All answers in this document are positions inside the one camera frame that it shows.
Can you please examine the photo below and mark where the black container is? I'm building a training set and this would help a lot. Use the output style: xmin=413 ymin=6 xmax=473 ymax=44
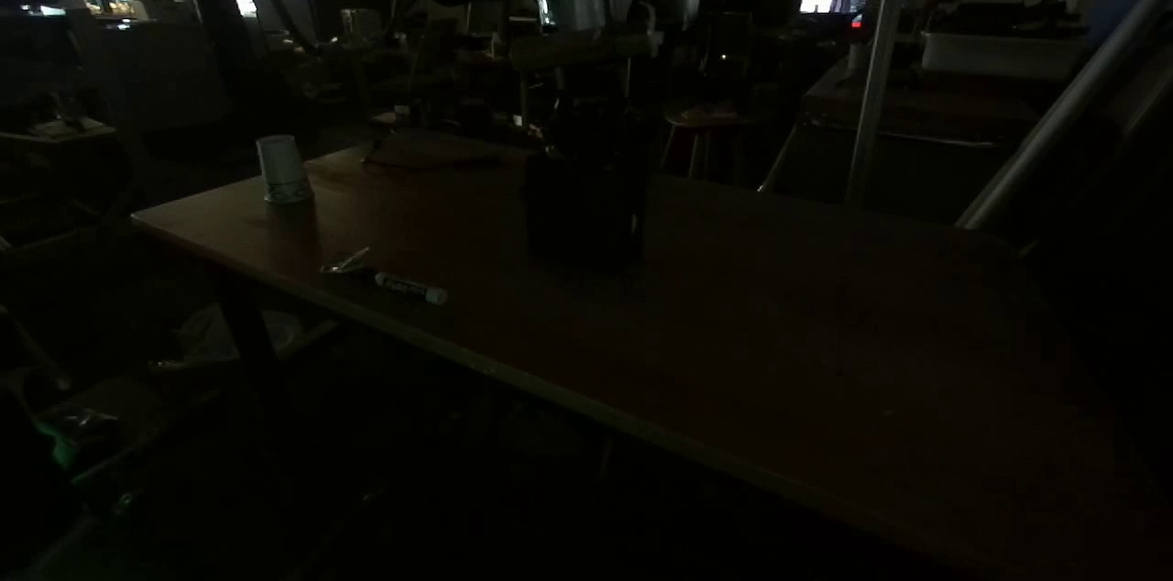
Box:
xmin=521 ymin=148 xmax=648 ymax=272

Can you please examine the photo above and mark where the wooden stool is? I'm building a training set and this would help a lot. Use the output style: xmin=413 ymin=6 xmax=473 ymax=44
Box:
xmin=660 ymin=104 xmax=759 ymax=185

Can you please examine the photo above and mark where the metal pot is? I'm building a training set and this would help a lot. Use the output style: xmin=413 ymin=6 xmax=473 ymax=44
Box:
xmin=650 ymin=0 xmax=703 ymax=29

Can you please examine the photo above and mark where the dark flat mat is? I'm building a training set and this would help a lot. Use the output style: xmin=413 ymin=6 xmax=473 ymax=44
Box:
xmin=361 ymin=129 xmax=534 ymax=172

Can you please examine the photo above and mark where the white marker pen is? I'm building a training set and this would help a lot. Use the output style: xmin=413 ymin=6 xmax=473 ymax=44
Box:
xmin=373 ymin=271 xmax=450 ymax=306

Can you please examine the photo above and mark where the white ladder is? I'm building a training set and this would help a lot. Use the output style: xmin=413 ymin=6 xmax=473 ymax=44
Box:
xmin=842 ymin=0 xmax=970 ymax=207

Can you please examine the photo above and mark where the white paper cup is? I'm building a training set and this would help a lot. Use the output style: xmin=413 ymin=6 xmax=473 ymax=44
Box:
xmin=256 ymin=135 xmax=315 ymax=205

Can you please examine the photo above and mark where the white plastic bin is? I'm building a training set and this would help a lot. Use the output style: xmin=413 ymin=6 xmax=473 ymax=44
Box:
xmin=920 ymin=29 xmax=1089 ymax=83

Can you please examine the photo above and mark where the grey metal pole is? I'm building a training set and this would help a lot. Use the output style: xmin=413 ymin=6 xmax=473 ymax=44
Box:
xmin=956 ymin=0 xmax=1173 ymax=231

